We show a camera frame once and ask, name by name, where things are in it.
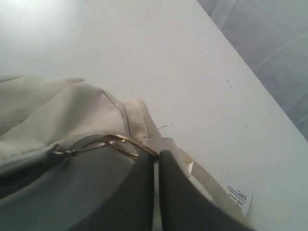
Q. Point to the white paper label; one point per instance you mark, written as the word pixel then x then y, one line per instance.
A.
pixel 241 198

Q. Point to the beige duffel bag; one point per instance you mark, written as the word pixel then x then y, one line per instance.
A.
pixel 65 147

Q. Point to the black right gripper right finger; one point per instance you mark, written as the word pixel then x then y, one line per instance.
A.
pixel 183 207

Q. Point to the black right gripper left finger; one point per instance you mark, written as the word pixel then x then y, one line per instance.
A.
pixel 130 207

